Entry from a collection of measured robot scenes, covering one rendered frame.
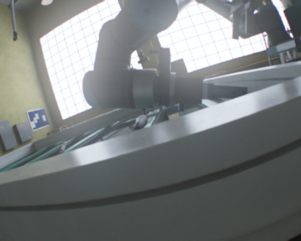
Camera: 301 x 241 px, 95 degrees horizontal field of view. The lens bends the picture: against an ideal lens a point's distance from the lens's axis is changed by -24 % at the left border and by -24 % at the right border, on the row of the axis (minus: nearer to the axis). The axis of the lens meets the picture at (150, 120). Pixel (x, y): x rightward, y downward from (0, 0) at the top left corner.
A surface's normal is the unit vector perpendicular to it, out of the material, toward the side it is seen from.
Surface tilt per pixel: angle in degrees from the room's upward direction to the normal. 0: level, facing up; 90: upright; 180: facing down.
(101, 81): 73
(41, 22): 90
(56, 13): 90
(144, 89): 90
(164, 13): 92
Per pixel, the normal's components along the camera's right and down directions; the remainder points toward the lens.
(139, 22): -0.44, 0.79
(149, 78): -0.11, -0.33
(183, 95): -0.13, 0.18
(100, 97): -0.13, 0.51
